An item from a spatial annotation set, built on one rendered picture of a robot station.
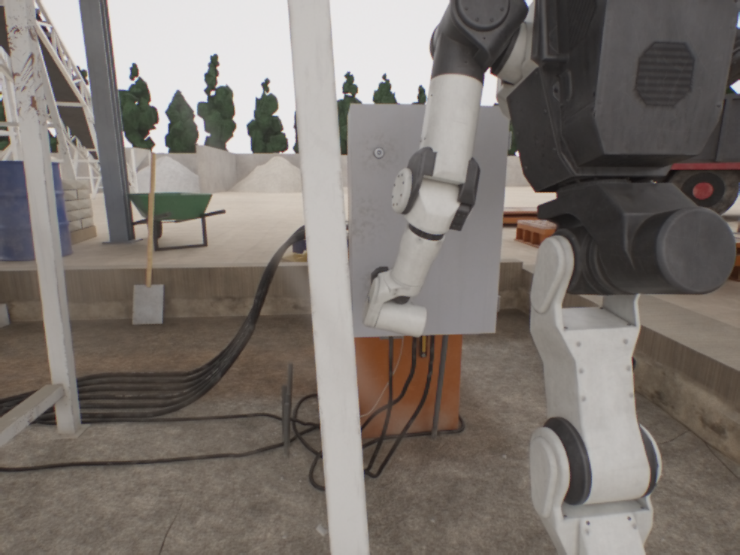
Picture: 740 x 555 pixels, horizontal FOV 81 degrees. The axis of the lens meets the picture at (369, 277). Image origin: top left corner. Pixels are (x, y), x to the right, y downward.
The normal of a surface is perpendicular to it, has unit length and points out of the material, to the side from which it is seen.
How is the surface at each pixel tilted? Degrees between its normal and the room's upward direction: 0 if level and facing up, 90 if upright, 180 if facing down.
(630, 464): 65
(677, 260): 76
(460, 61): 80
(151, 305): 70
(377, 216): 90
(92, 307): 90
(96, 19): 90
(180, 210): 111
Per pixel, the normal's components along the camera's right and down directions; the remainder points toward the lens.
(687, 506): 0.00, -0.97
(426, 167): 0.24, 0.07
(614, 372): 0.12, -0.11
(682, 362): -0.99, 0.04
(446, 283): 0.09, 0.22
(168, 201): 0.59, 0.51
